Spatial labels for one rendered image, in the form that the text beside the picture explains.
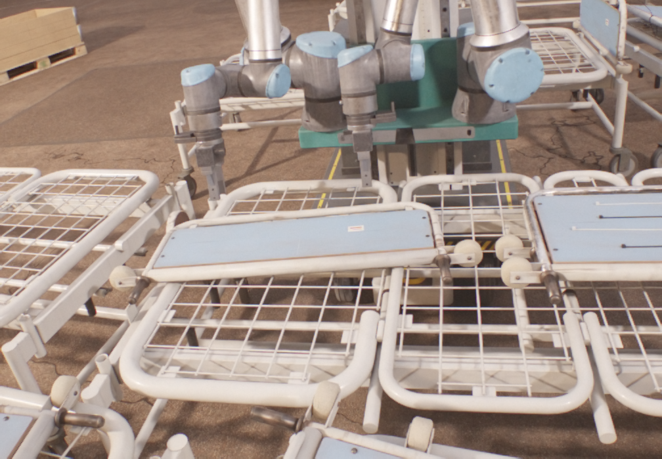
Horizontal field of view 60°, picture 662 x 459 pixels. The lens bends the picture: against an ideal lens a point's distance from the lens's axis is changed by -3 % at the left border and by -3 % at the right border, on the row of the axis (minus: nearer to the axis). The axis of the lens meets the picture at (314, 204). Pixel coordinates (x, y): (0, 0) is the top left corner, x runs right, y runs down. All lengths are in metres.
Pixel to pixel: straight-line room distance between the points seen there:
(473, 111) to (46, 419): 1.33
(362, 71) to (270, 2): 0.30
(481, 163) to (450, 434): 1.00
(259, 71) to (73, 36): 5.95
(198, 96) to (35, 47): 5.67
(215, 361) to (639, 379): 0.84
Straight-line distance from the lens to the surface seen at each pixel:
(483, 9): 1.56
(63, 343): 2.34
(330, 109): 1.81
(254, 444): 1.74
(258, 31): 1.60
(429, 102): 1.94
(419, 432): 0.97
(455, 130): 1.81
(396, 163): 2.12
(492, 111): 1.78
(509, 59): 1.55
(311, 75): 1.80
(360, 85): 1.52
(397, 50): 1.54
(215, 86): 1.60
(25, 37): 7.13
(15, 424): 1.22
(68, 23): 7.44
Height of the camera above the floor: 1.30
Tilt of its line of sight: 28 degrees down
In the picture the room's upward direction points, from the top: 8 degrees counter-clockwise
